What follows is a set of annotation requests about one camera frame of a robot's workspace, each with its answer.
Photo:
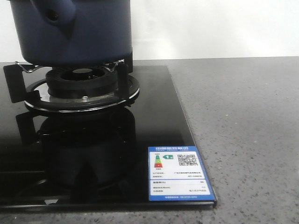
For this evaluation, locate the dark blue cooking pot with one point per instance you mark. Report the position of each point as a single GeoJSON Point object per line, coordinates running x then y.
{"type": "Point", "coordinates": [60, 33]}

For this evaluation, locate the black metal pot support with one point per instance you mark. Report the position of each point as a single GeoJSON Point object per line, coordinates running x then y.
{"type": "Point", "coordinates": [37, 98]}

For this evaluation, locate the blue energy efficiency label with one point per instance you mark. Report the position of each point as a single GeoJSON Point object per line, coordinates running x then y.
{"type": "Point", "coordinates": [177, 173]}

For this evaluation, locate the black glass gas stove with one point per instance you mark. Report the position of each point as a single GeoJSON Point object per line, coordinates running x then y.
{"type": "Point", "coordinates": [91, 161]}

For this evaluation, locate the black gas burner head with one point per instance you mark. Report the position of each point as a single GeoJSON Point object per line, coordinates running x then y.
{"type": "Point", "coordinates": [79, 82]}

